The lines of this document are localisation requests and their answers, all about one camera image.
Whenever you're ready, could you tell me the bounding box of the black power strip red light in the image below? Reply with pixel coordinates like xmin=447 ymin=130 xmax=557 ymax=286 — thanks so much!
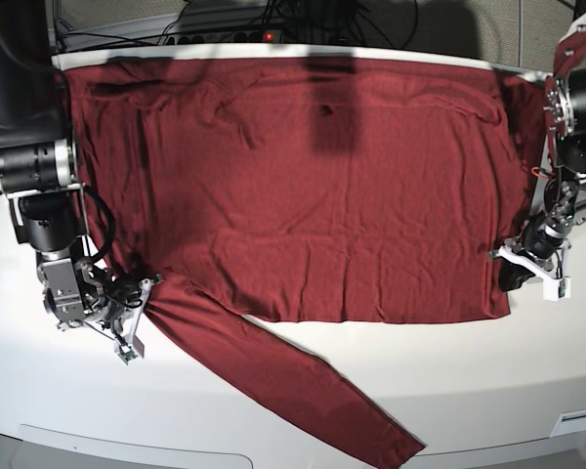
xmin=163 ymin=24 xmax=283 ymax=45

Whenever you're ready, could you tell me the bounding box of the dark red long-sleeve shirt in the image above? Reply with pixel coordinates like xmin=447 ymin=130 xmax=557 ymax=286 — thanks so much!
xmin=66 ymin=57 xmax=545 ymax=468

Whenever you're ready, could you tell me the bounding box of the white label plate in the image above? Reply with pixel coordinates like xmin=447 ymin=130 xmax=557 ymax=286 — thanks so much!
xmin=550 ymin=409 xmax=586 ymax=438

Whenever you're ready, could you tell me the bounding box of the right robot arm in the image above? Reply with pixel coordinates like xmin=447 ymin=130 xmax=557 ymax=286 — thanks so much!
xmin=0 ymin=1 xmax=160 ymax=362

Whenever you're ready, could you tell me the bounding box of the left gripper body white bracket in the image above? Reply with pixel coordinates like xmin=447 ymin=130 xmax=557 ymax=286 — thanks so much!
xmin=488 ymin=238 xmax=571 ymax=301

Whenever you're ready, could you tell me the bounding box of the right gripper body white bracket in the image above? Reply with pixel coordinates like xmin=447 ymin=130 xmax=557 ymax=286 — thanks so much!
xmin=85 ymin=274 xmax=166 ymax=366

